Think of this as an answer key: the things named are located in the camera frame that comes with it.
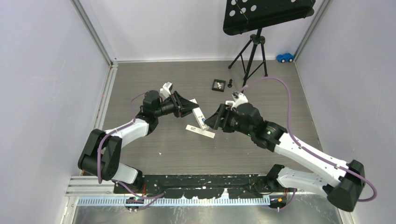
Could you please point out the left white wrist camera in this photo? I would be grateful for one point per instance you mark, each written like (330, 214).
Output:
(166, 89)

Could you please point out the black chess piece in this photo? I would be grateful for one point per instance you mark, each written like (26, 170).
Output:
(230, 83)

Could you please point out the small black square box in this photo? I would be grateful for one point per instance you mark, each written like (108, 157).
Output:
(218, 85)

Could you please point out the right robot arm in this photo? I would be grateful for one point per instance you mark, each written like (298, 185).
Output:
(340, 182)

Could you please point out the blue toy car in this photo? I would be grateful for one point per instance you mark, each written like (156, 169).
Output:
(287, 57)

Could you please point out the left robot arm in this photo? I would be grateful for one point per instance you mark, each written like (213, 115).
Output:
(101, 154)

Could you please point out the white remote back cover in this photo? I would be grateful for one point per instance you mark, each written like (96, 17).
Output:
(200, 131)

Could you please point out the white beige remote control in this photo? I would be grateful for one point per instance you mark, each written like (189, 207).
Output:
(230, 103)

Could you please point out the black music stand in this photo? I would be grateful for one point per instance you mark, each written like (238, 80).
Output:
(242, 16)

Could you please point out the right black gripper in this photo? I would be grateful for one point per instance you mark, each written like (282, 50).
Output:
(215, 121)

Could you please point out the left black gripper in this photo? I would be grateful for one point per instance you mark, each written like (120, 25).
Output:
(182, 107)

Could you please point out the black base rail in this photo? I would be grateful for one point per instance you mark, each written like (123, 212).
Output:
(243, 186)

